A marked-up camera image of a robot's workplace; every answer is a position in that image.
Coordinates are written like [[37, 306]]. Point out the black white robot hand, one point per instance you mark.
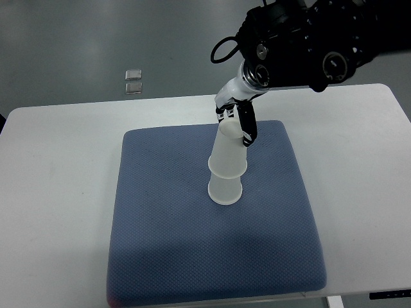
[[239, 92]]

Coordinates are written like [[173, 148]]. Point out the white paper cup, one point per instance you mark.
[[224, 191], [228, 159]]

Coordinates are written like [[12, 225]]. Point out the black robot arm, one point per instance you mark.
[[289, 44]]

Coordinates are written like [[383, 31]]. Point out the white paper cup on mat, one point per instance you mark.
[[224, 191]]

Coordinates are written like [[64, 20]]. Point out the upper metal floor plate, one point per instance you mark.
[[133, 74]]

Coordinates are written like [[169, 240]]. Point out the blue quilted cushion mat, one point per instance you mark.
[[171, 243]]

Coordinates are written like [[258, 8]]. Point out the black table control panel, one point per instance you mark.
[[404, 293]]

